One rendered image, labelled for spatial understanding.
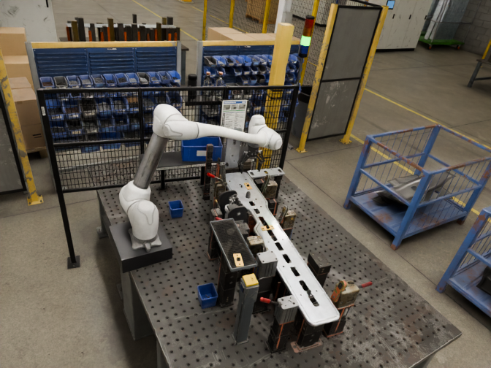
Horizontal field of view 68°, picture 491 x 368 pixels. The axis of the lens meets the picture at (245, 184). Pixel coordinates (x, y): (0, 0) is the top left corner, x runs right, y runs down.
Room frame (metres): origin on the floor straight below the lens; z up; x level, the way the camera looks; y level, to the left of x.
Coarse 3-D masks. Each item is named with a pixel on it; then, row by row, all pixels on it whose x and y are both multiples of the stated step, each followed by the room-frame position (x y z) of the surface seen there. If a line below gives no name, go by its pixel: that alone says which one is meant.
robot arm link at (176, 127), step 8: (168, 120) 1.89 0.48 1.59; (176, 120) 1.88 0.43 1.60; (184, 120) 1.91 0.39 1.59; (168, 128) 1.82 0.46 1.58; (176, 128) 1.83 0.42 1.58; (184, 128) 1.85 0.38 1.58; (192, 128) 1.88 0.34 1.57; (168, 136) 1.81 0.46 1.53; (176, 136) 1.82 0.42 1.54; (184, 136) 1.84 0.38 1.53; (192, 136) 1.87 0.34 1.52
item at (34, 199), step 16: (0, 48) 2.90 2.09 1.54; (0, 64) 2.88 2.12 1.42; (0, 80) 2.87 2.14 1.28; (0, 96) 2.87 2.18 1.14; (0, 112) 2.86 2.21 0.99; (16, 112) 2.91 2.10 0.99; (0, 128) 2.85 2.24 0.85; (16, 128) 2.89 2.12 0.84; (0, 144) 2.83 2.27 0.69; (0, 160) 2.82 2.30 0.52; (16, 160) 2.88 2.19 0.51; (0, 176) 2.80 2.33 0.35; (16, 176) 2.87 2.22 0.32; (32, 176) 2.92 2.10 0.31; (0, 192) 2.77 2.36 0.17; (16, 192) 2.84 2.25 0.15; (32, 192) 2.90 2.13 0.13
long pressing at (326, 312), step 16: (240, 176) 2.35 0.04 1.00; (240, 192) 2.14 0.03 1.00; (256, 192) 2.17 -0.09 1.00; (256, 208) 1.98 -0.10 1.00; (256, 224) 1.81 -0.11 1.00; (272, 224) 1.83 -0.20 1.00; (272, 240) 1.68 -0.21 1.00; (288, 240) 1.70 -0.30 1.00; (288, 256) 1.56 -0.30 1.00; (288, 272) 1.43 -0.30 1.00; (304, 272) 1.45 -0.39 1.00; (288, 288) 1.32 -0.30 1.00; (320, 288) 1.35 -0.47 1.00; (304, 304) 1.23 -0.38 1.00; (320, 304) 1.25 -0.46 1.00; (320, 320) 1.15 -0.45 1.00; (336, 320) 1.17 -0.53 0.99
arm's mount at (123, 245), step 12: (120, 228) 1.79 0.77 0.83; (120, 240) 1.68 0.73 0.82; (168, 240) 1.76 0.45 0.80; (120, 252) 1.59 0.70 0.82; (132, 252) 1.61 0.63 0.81; (144, 252) 1.63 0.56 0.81; (156, 252) 1.65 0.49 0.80; (168, 252) 1.70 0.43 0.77; (120, 264) 1.58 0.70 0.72; (132, 264) 1.57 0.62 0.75; (144, 264) 1.61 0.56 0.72
